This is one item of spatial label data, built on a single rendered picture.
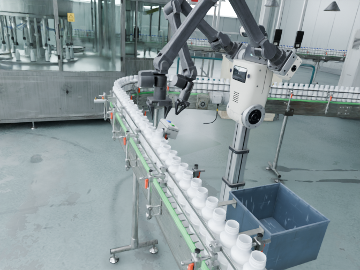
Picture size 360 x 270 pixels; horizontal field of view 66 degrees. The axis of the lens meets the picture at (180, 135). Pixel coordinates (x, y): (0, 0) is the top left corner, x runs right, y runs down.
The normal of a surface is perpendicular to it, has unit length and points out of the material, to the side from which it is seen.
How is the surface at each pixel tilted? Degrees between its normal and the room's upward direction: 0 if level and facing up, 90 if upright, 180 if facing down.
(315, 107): 90
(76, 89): 90
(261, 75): 90
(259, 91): 101
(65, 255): 0
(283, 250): 90
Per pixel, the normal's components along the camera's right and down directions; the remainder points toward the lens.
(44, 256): 0.07, -0.93
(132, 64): 0.37, 0.37
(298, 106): 0.07, 0.37
